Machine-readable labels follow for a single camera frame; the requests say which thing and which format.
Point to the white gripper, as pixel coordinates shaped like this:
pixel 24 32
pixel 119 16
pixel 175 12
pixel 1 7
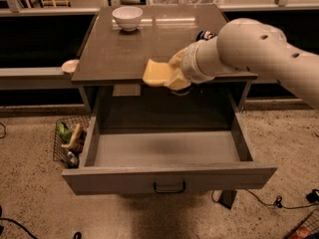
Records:
pixel 189 64

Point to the yellow sponge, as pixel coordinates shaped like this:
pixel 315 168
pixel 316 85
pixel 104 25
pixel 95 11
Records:
pixel 157 74

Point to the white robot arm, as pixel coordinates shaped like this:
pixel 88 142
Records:
pixel 246 45

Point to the grey cabinet counter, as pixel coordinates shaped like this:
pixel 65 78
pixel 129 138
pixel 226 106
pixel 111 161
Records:
pixel 113 56

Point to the open grey top drawer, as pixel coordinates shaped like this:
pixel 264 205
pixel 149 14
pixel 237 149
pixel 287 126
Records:
pixel 126 156

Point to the blue soda can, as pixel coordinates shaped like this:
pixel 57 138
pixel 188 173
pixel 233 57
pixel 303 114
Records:
pixel 205 35

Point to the white ceramic bowl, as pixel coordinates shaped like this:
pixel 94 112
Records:
pixel 128 18

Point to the small white round dish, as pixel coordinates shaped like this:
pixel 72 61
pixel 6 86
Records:
pixel 70 66

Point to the green bag in basket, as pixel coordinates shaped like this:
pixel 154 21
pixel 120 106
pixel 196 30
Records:
pixel 63 132

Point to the tan brush in basket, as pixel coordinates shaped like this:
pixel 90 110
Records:
pixel 75 144

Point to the grey metal railing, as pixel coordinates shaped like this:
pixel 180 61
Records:
pixel 28 31

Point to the black drawer handle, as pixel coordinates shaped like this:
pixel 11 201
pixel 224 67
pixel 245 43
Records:
pixel 169 189

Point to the black wire basket on floor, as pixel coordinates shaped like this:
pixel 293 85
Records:
pixel 70 159

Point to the wire basket bottom right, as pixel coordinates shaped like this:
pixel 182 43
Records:
pixel 308 228

